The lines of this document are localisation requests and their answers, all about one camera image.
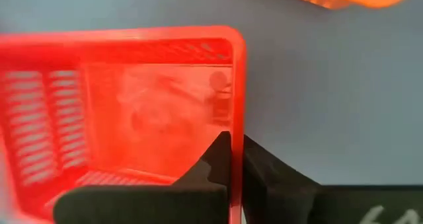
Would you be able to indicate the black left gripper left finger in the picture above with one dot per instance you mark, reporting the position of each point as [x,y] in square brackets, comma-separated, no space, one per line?
[148,207]

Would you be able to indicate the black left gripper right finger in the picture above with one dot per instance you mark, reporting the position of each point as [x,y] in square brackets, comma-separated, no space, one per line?
[297,201]

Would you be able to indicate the red plastic slatted basket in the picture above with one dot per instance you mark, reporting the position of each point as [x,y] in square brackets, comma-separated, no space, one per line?
[148,118]

